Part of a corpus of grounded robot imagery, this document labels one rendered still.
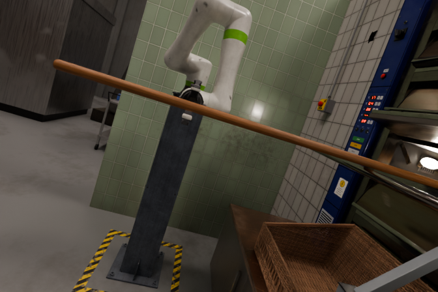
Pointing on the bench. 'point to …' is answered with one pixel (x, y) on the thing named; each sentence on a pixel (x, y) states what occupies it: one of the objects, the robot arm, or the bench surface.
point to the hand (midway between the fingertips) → (191, 103)
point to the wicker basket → (288, 282)
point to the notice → (341, 187)
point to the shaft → (237, 121)
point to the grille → (324, 218)
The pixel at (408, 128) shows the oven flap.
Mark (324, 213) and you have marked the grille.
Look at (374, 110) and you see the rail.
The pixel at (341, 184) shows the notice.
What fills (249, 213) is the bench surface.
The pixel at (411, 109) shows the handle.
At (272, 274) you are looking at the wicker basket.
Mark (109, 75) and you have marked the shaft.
